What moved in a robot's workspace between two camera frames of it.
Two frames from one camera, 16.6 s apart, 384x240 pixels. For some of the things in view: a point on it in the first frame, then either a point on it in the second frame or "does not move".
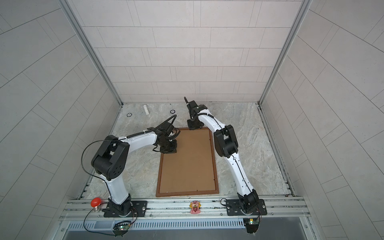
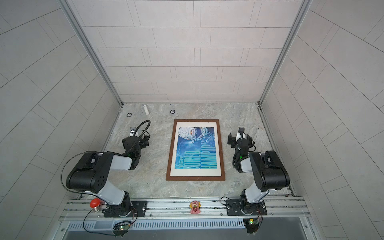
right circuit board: (251, 224) does not move
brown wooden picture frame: (216, 191) to (168, 177)
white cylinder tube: (146, 110) does not move
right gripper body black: (194, 124) to (234, 144)
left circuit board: (121, 228) does not move
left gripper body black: (169, 146) to (142, 144)
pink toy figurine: (195, 206) does not move
